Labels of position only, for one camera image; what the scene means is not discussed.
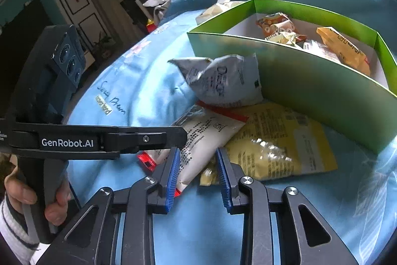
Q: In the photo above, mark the dark television screen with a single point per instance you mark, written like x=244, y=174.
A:
x=24, y=19

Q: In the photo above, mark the white green snack packet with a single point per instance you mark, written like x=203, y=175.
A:
x=285, y=39

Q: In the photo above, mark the orange brown patterned snack packet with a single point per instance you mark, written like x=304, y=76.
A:
x=274, y=24

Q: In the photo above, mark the person's left forearm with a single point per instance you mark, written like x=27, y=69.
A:
x=12, y=230

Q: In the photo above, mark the clear cracker packet white label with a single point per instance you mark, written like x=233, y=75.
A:
x=319, y=50

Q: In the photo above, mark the yellow snack packet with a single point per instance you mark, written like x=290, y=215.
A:
x=279, y=144

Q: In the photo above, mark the crumpled white cloth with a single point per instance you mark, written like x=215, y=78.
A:
x=158, y=9

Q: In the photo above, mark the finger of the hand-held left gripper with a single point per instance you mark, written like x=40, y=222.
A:
x=149, y=138

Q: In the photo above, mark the light blue printed bedsheet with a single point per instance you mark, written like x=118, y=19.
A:
x=139, y=81

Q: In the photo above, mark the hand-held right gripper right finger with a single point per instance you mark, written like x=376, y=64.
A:
x=223, y=178

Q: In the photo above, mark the potted plant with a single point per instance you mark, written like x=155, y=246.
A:
x=104, y=46

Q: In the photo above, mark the person's left hand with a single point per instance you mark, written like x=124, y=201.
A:
x=21, y=192

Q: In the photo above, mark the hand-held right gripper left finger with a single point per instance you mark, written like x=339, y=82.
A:
x=172, y=178

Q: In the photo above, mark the cream white snack packet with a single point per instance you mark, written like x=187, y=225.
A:
x=214, y=12

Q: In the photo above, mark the silver foil snack packet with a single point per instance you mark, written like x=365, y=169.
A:
x=223, y=81

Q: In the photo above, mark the small red object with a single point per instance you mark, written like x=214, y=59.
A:
x=150, y=26

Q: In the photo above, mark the green cardboard box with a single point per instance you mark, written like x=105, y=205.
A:
x=310, y=91

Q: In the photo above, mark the white snack packet red edge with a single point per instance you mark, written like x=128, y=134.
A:
x=201, y=134

